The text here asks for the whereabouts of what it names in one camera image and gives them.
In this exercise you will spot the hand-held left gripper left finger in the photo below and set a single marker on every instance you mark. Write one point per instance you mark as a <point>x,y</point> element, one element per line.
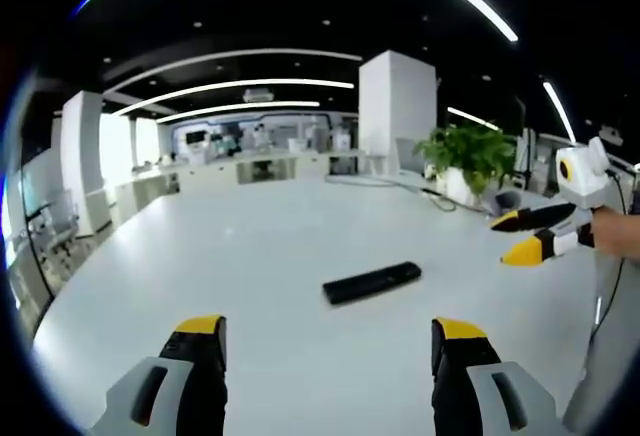
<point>202,381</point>

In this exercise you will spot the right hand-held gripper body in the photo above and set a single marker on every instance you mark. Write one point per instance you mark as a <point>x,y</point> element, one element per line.
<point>585,181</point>

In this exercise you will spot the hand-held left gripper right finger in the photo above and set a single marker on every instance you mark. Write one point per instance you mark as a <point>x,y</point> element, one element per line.
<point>457,381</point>

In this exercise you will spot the black remote control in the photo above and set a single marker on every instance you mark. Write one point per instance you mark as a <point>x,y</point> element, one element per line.
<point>372,283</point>

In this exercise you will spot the person's right hand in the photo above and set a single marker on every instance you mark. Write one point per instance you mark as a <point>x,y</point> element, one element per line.
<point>610,231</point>

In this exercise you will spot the grey round object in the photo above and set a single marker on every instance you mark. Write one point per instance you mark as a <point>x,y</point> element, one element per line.
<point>507,202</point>

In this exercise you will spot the cluttered equipment desk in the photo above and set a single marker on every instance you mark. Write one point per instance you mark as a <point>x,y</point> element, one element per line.
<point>537,166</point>

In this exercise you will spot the white plant pot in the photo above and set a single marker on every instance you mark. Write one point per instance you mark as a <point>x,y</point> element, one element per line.
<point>457,183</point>

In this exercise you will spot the green leafy plant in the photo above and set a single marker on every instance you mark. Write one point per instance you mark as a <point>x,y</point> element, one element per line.
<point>470,151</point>

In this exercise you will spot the grey monitor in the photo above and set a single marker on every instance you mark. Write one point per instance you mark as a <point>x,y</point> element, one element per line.
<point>411,156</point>

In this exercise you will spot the white square pillar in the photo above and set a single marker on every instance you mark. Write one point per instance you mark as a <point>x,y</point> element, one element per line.
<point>87,166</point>
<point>397,111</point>

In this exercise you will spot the long white counter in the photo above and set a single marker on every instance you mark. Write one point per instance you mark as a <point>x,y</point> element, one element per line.
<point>210,176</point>

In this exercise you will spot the ceiling projector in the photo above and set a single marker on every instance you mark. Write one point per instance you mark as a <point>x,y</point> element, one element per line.
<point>258,95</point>

